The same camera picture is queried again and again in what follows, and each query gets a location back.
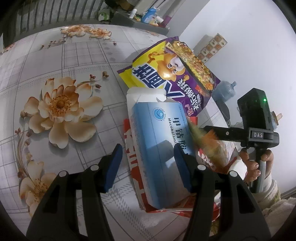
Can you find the blue detergent bottle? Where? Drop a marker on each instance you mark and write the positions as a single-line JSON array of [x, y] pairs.
[[149, 15]]

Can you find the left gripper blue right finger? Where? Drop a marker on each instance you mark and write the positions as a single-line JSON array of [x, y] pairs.
[[240, 216]]

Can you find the empty blue water jug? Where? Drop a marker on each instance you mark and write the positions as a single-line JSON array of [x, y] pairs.
[[224, 91]]

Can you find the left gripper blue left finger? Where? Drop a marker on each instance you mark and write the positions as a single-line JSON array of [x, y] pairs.
[[56, 216]]

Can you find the tall patterned cardboard box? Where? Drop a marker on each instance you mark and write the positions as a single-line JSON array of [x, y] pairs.
[[210, 46]]

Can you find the small white bottle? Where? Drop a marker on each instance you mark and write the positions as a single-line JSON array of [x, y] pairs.
[[132, 13]]

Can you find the floral plaid bed sheet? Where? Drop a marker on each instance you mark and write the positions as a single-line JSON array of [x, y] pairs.
[[63, 107]]

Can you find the purple yellow noodle bag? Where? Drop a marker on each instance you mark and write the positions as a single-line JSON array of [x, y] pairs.
[[171, 65]]

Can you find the red white snack bag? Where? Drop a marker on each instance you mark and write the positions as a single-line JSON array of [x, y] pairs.
[[232, 162]]

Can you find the black rice cooker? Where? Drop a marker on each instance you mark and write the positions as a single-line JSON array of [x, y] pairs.
[[225, 111]]

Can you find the dark grey cabinet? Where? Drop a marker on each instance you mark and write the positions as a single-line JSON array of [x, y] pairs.
[[122, 19]]

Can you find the metal balcony railing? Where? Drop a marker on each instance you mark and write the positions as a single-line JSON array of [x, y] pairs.
[[19, 18]]

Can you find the blue white medicine box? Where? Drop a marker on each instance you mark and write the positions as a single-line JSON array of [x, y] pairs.
[[159, 123]]

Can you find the purple cup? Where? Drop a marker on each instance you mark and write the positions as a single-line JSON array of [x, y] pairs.
[[166, 20]]

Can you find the white fleece sleeve forearm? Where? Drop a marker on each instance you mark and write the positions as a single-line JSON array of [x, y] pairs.
[[274, 209]]

